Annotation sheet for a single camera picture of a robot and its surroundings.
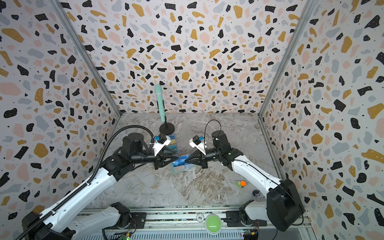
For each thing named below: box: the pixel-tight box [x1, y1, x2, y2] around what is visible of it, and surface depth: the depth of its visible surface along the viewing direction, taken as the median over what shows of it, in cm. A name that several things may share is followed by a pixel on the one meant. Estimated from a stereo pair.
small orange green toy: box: [237, 181, 247, 188], surface depth 86 cm
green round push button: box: [204, 213, 223, 235], surface depth 73 cm
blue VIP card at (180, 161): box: [172, 155, 190, 167], surface depth 71 cm
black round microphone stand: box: [159, 115, 175, 136], surface depth 114 cm
